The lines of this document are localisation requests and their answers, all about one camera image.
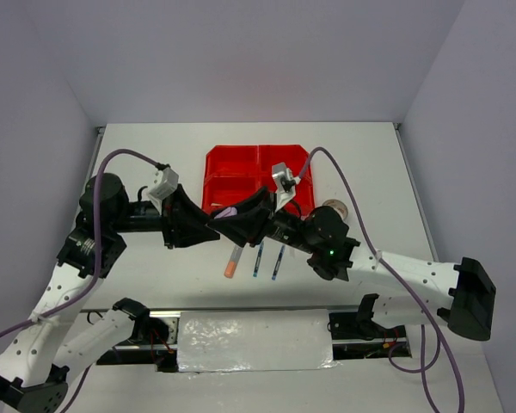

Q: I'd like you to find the red four-compartment bin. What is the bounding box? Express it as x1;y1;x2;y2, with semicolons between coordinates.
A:
201;145;309;213

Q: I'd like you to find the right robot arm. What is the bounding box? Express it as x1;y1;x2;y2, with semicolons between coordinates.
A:
208;188;496;342

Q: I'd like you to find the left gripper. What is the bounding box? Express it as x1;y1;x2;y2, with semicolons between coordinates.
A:
110;182;221;248

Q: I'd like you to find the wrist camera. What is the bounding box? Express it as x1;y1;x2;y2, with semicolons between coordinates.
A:
147;164;179;212
272;163;300;212

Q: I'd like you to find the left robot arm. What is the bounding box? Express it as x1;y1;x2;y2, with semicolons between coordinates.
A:
0;170;220;412

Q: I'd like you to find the blue pen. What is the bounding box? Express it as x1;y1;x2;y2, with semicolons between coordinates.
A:
253;240;265;278
271;244;286;280

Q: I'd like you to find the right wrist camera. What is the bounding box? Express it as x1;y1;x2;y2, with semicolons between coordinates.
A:
272;163;300;212

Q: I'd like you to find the black mounting rail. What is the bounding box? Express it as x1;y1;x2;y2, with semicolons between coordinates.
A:
97;309;411;373

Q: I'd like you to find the large clear tape roll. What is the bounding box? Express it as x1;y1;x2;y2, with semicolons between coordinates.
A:
323;199;348;220

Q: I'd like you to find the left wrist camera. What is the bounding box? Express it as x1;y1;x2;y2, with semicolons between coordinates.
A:
147;164;179;212

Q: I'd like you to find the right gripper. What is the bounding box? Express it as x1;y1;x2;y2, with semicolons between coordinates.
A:
207;185;315;253

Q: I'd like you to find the purple highlighter cap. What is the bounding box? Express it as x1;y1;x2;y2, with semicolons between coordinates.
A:
214;206;238;219

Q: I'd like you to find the silver foil sheet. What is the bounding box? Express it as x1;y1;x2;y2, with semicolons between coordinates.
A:
177;309;335;373

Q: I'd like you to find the orange highlighter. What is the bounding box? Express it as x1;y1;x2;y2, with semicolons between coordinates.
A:
224;245;243;279

